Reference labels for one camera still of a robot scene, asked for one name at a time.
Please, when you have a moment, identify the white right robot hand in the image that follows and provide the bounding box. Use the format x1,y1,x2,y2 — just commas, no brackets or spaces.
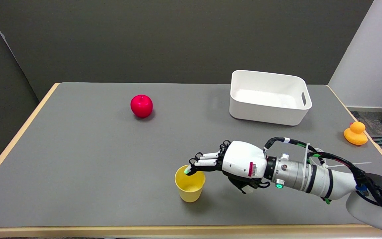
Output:
184,140,271,195

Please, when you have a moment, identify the yellow plastic cup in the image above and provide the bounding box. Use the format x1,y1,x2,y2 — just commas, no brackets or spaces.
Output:
174,165,206,203

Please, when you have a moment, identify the white plastic bin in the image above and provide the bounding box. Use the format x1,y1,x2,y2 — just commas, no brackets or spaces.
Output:
229,70,313,126

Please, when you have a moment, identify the red apple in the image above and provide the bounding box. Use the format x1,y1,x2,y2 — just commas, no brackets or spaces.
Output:
130,95,153,119

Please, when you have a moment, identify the orange rubber duck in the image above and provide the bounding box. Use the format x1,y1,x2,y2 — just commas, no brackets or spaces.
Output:
344,121,368,146

